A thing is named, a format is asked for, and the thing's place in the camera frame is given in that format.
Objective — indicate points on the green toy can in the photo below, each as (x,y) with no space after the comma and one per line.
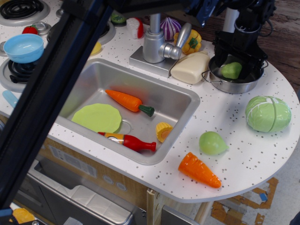
(118,20)

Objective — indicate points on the back right stove burner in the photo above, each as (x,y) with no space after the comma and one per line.
(108,34)

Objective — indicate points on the silver stove knob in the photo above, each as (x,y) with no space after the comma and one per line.
(59,13)
(42,28)

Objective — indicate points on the blue white toy knife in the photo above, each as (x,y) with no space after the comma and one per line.
(10,98)

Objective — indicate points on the stove burner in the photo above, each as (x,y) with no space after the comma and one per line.
(15,76)
(15,13)
(108,34)

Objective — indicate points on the stainless steel pan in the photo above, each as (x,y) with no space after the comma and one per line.
(214,76)

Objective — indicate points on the yellow toy bell pepper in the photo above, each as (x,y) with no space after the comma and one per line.
(193,43)

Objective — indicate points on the orange toy carrot with stem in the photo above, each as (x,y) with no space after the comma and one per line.
(130,102)

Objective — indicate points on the cream toy mayonnaise bottle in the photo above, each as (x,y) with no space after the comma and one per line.
(189,69)

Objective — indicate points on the silver oven door handle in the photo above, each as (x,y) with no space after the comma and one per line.
(67,197)

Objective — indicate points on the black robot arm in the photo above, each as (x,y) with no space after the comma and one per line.
(79,28)

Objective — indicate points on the light green toy plate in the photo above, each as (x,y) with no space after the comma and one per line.
(98,118)

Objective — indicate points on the front left stove burner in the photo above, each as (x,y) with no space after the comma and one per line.
(15,76)

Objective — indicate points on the red toy strawberry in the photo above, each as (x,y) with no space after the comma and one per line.
(32,29)

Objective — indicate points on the silver toy faucet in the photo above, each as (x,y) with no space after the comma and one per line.
(156,55)

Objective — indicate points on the green toy cabbage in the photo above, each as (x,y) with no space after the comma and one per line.
(268,114)

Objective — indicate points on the green toy broccoli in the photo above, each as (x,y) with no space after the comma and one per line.
(231,70)

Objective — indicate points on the yellow toy squash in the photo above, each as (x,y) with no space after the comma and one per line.
(96,49)

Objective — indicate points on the stainless steel sink basin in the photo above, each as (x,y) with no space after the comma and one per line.
(172,104)

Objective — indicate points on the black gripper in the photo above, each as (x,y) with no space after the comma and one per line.
(246,37)

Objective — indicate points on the red toy ketchup bottle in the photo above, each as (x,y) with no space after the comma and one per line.
(130,141)

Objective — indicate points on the yellow toy corn piece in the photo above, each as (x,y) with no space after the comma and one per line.
(162,131)

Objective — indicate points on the orange toy carrot half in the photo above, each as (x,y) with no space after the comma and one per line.
(197,170)

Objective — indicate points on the light blue toy bowl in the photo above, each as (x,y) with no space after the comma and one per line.
(24,48)

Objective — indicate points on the purple toy onion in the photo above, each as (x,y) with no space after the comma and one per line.
(170,27)

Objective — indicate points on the light green toy pear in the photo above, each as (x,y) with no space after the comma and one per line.
(212,143)

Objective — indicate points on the back left stove burner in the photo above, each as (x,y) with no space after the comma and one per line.
(15,13)

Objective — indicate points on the yellow toy on floor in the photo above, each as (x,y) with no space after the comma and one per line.
(21,215)

